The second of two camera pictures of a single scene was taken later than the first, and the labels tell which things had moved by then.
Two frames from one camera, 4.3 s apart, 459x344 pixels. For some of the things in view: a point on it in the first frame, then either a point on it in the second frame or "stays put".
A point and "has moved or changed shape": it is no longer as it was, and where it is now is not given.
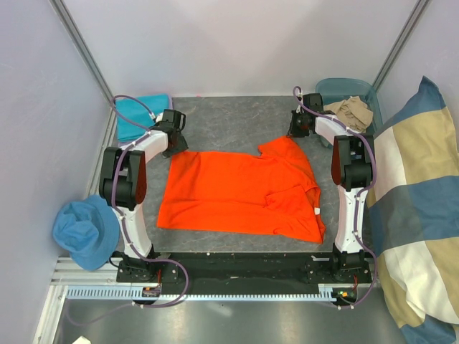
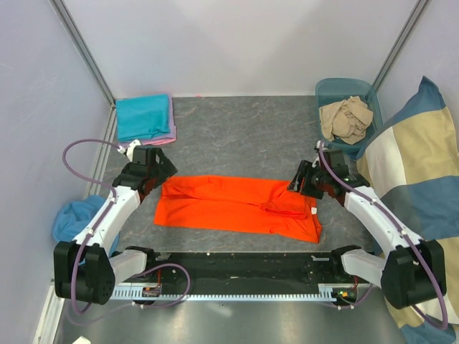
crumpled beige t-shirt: [354, 113] stays put
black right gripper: [292, 132] to [305, 170]
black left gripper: [181, 147] to [166, 170]
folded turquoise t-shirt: [155, 104] stays put
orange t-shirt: [274, 193] has moved or changed shape
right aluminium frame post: [401, 45] stays put
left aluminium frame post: [90, 61] stays put
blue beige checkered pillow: [414, 204] stays put
